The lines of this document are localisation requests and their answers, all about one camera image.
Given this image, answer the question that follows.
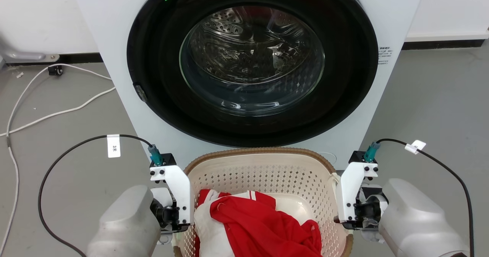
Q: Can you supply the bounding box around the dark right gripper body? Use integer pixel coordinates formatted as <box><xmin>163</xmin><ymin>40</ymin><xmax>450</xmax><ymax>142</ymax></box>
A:
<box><xmin>353</xmin><ymin>187</ymin><xmax>389</xmax><ymax>244</ymax></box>

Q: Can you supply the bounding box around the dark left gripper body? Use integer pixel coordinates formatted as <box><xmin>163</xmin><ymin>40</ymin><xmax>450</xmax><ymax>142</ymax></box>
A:
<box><xmin>150</xmin><ymin>187</ymin><xmax>186</xmax><ymax>245</ymax></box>

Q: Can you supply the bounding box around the beige perforated laundry basket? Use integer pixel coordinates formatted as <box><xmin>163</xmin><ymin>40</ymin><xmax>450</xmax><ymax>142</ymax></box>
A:
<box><xmin>173</xmin><ymin>147</ymin><xmax>354</xmax><ymax>257</ymax></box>

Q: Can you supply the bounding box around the red garment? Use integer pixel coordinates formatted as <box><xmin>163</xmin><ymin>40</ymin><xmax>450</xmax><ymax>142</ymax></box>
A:
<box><xmin>195</xmin><ymin>189</ymin><xmax>323</xmax><ymax>257</ymax></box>

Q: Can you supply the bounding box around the black round washer door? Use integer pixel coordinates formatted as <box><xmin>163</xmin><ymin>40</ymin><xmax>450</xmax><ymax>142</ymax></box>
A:
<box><xmin>126</xmin><ymin>0</ymin><xmax>379</xmax><ymax>147</ymax></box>

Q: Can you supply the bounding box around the white text sticker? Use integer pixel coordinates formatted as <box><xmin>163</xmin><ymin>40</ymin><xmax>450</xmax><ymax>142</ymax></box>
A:
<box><xmin>378</xmin><ymin>46</ymin><xmax>391</xmax><ymax>66</ymax></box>

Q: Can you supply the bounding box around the black baseboard strip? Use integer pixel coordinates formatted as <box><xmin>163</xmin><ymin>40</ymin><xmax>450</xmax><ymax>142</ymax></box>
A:
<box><xmin>401</xmin><ymin>39</ymin><xmax>486</xmax><ymax>50</ymax></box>
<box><xmin>6</xmin><ymin>53</ymin><xmax>104</xmax><ymax>66</ymax></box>

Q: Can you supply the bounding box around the steel washer drum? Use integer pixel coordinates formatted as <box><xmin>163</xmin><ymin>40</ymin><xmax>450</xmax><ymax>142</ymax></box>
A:
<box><xmin>180</xmin><ymin>6</ymin><xmax>325</xmax><ymax>117</ymax></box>

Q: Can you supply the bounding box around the white front-load washing machine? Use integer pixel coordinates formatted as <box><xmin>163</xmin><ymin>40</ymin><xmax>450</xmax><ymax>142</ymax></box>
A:
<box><xmin>70</xmin><ymin>0</ymin><xmax>428</xmax><ymax>170</ymax></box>

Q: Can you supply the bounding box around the teal left cable connector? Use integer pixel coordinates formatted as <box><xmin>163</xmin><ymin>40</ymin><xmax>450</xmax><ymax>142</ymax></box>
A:
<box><xmin>148</xmin><ymin>144</ymin><xmax>164</xmax><ymax>166</ymax></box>

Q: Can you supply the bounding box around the teal cable connector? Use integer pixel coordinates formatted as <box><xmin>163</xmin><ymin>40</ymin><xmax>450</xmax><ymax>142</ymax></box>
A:
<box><xmin>148</xmin><ymin>144</ymin><xmax>164</xmax><ymax>166</ymax></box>
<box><xmin>364</xmin><ymin>142</ymin><xmax>381</xmax><ymax>163</ymax></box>

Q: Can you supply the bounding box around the teal right cable connector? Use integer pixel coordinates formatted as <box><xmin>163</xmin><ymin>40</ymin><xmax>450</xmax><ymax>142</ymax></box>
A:
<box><xmin>364</xmin><ymin>142</ymin><xmax>381</xmax><ymax>163</ymax></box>

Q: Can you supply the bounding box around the white folded cable tag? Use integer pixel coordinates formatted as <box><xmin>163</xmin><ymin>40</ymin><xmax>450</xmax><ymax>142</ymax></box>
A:
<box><xmin>405</xmin><ymin>140</ymin><xmax>426</xmax><ymax>155</ymax></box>

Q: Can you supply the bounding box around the white printed cable tag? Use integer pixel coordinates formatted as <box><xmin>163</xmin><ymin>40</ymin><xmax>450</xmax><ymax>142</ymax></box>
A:
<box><xmin>107</xmin><ymin>134</ymin><xmax>121</xmax><ymax>158</ymax></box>

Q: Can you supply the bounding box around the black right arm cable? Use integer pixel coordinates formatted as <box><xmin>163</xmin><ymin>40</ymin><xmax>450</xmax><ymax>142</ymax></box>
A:
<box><xmin>376</xmin><ymin>139</ymin><xmax>475</xmax><ymax>257</ymax></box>

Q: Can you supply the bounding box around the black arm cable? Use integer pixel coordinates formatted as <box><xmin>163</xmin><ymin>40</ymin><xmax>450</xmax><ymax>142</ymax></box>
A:
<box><xmin>376</xmin><ymin>139</ymin><xmax>475</xmax><ymax>257</ymax></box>
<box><xmin>38</xmin><ymin>134</ymin><xmax>153</xmax><ymax>257</ymax></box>

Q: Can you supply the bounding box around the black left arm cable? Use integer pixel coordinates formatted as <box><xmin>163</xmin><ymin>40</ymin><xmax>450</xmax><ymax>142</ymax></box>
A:
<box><xmin>38</xmin><ymin>134</ymin><xmax>153</xmax><ymax>257</ymax></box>

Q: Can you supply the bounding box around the grey door latch handle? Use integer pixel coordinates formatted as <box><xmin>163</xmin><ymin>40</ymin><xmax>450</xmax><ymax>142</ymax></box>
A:
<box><xmin>133</xmin><ymin>82</ymin><xmax>148</xmax><ymax>103</ymax></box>

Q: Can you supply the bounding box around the white floor cable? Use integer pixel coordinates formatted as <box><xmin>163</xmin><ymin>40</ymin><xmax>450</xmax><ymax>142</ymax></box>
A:
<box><xmin>0</xmin><ymin>87</ymin><xmax>116</xmax><ymax>137</ymax></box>
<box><xmin>6</xmin><ymin>63</ymin><xmax>113</xmax><ymax>136</ymax></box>

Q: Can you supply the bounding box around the grey floor cable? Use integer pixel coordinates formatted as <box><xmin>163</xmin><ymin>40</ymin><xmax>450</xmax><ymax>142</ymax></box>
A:
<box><xmin>0</xmin><ymin>136</ymin><xmax>19</xmax><ymax>255</ymax></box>

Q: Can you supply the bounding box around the grey metal floor bracket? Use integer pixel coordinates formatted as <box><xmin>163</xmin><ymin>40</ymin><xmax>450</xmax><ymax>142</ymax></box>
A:
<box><xmin>0</xmin><ymin>39</ymin><xmax>60</xmax><ymax>63</ymax></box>

